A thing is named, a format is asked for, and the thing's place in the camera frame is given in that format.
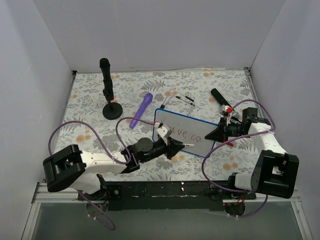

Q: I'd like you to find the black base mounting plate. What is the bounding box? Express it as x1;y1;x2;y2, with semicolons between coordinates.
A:
84;180;256;211

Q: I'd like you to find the black round microphone stand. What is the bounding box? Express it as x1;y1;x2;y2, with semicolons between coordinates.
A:
102;99;123;120

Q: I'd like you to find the red white marker pen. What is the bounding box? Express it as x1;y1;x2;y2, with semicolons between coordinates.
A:
182;143;196;147

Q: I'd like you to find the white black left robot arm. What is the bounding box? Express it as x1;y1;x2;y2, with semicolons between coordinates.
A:
42;137;185;200

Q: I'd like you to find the aluminium front rail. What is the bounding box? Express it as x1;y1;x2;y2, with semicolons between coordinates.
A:
32;181;301;203

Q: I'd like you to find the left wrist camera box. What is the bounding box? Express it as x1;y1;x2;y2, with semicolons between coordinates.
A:
154;121;172;140

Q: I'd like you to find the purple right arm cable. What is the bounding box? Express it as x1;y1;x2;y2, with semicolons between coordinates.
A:
201;99;276;218

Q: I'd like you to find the black wire whiteboard stand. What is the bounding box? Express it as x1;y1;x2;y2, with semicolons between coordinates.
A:
160;89;196;116

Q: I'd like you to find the blue framed whiteboard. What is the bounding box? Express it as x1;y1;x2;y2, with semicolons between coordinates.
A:
154;108;218;158

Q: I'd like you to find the black microphone on stand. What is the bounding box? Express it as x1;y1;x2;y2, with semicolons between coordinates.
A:
99;58;114;101

